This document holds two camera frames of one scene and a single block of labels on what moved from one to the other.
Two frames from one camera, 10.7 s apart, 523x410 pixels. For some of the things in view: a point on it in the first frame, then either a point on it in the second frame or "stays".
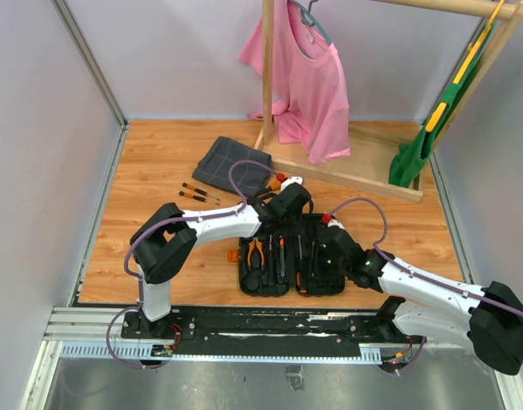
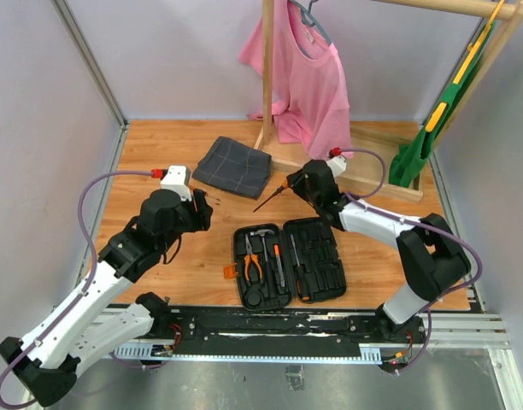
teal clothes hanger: (308, 20) stays
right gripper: (321, 249) to (296, 182)
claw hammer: (270, 253) to (261, 233)
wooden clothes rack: (373, 145) stays
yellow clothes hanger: (472, 49) stays
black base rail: (365, 329) stays
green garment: (409, 160) stays
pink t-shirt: (310, 108) stays
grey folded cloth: (214, 167) stays
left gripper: (300, 216) to (200, 219)
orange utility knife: (282, 255) to (277, 253)
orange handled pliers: (259, 244) to (248, 257)
